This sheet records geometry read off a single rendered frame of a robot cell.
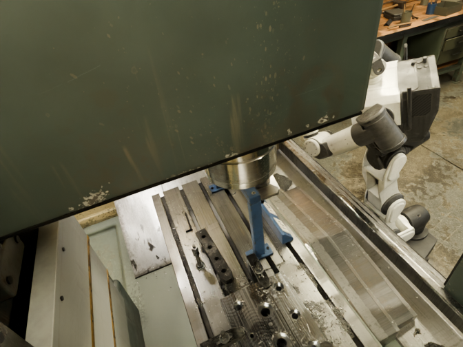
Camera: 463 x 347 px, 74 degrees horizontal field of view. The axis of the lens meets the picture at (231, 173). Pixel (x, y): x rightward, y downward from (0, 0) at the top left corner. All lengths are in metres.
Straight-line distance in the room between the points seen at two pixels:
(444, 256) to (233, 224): 1.64
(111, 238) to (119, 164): 1.51
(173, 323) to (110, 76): 1.23
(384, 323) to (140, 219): 1.21
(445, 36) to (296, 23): 3.83
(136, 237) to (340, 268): 1.01
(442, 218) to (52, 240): 2.57
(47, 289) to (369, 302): 1.10
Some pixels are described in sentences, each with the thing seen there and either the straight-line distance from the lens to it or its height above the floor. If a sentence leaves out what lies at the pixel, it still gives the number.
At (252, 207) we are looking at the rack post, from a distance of 1.01.
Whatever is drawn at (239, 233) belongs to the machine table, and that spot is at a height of 0.90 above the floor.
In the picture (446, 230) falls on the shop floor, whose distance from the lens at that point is 2.74.
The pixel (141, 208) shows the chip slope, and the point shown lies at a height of 0.77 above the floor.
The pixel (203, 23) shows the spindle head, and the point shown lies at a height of 1.83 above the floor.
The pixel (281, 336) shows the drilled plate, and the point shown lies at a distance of 1.01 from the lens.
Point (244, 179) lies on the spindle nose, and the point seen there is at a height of 1.53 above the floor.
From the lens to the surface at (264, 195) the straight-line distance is 1.00.
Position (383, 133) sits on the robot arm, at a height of 1.29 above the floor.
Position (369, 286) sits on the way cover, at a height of 0.71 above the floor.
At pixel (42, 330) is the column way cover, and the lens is 0.67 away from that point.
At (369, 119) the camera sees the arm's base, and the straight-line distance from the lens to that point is 1.15.
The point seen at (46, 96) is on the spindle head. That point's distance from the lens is 0.39.
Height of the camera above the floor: 1.92
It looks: 40 degrees down
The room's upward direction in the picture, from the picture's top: 9 degrees counter-clockwise
